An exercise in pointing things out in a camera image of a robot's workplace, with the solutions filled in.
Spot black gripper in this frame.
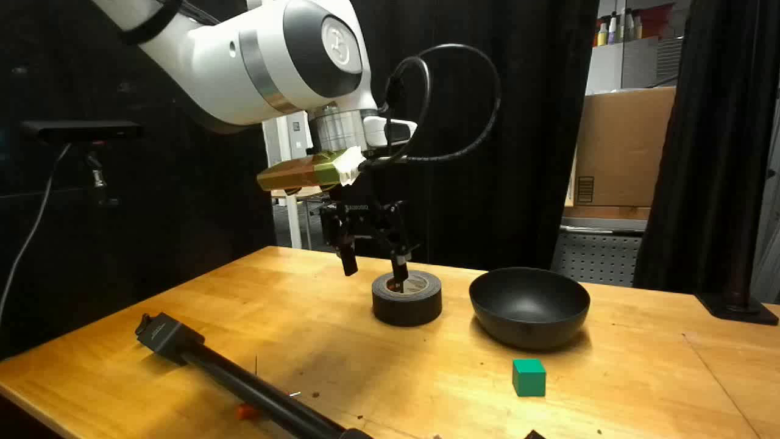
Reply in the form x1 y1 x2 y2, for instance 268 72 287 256
316 196 424 295

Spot green cube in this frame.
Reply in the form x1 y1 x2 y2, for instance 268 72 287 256
509 355 549 399

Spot black curtain with stand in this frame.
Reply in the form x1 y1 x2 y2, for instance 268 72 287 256
631 0 780 300

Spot black tripod pole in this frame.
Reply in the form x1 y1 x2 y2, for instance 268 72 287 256
131 309 375 439

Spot black bowl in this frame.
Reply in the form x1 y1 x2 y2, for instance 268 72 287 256
468 263 592 354

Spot black tape roll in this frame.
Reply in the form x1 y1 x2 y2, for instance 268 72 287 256
370 267 447 328

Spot gold green wrist camera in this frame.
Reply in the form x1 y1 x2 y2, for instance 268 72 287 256
257 145 370 196

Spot grey perforated panel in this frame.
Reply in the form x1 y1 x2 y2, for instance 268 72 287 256
549 229 648 287

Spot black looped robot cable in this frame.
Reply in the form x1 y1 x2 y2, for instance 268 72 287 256
377 41 505 171

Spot brown cardboard box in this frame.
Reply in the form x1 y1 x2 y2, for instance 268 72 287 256
571 82 677 209

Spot wide black curtain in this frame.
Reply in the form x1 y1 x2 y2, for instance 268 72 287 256
348 0 602 272

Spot black camera on stand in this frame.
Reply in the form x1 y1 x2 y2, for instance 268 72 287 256
19 116 147 207

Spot small red object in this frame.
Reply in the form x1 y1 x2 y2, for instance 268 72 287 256
234 399 263 424

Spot black stand base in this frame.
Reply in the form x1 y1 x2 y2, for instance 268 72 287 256
694 289 780 326

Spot white camera cable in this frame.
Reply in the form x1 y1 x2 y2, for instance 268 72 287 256
0 141 74 326

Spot shelf with bottles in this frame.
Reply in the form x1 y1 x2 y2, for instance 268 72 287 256
586 0 681 91

